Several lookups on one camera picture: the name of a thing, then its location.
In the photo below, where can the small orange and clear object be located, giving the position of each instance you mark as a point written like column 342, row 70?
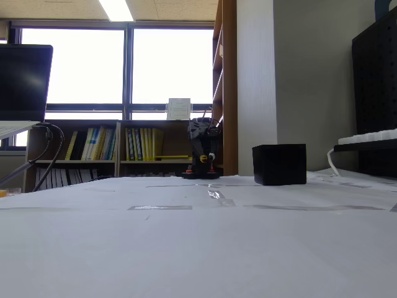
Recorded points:
column 6, row 192

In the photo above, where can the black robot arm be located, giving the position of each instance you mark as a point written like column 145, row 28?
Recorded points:
column 200, row 167

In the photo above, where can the black shelf bar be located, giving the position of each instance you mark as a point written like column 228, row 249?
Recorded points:
column 366, row 146

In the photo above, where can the low wooden bookcase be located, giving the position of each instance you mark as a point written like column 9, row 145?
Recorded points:
column 173, row 139
column 93, row 163

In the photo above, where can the white binder row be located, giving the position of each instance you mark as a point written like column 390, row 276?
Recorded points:
column 62, row 177

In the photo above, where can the black pegboard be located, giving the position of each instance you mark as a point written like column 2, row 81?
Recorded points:
column 375, row 77

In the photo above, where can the slanted yellow book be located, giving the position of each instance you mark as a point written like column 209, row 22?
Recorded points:
column 71, row 146

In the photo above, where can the black box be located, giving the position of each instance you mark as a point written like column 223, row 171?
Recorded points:
column 279, row 164

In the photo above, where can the black robot base orange parts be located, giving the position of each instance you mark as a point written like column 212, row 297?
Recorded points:
column 198, row 176

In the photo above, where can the white paper table cover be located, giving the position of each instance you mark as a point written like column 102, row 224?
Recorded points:
column 186, row 248

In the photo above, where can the dark blue object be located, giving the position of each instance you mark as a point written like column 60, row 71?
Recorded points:
column 384, row 9

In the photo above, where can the framed white paper sign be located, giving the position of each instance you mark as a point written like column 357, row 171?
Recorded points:
column 179, row 108

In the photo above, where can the tall wooden bookcase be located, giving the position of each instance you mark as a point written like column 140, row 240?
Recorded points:
column 230, row 93

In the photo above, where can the white power strip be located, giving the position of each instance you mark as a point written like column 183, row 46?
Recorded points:
column 369, row 136

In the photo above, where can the open laptop dark screen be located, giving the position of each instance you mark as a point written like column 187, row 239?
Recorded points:
column 23, row 80

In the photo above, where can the ceiling light panel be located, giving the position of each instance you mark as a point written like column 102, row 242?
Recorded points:
column 117, row 10

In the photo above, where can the row of books on shelf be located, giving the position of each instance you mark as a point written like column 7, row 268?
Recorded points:
column 93, row 144

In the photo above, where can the window with dark frame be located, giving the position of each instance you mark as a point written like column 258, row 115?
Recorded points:
column 93, row 65

